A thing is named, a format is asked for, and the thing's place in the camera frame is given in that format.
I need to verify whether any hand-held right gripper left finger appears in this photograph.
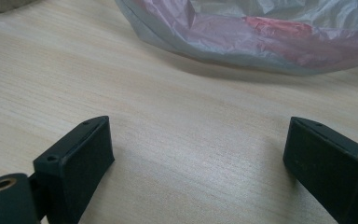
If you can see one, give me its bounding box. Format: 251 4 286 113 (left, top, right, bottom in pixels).
33 115 116 224

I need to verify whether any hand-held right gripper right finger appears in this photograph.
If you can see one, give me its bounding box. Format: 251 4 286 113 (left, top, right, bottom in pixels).
282 116 358 224

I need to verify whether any grey cloth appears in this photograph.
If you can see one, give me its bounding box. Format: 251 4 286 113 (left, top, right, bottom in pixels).
0 0 41 18

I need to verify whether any translucent plastic bag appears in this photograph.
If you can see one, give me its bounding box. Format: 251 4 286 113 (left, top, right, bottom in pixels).
115 0 358 77

